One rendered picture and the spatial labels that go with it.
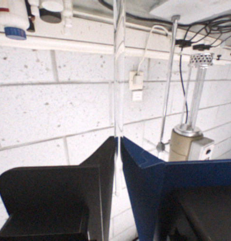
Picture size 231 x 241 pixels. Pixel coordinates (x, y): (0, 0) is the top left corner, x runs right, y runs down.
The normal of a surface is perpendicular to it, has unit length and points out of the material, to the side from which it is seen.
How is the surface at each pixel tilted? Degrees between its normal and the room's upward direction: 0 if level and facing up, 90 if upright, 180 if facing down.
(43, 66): 90
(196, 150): 90
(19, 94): 90
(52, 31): 90
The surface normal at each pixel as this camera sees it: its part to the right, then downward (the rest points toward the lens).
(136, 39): 0.48, 0.29
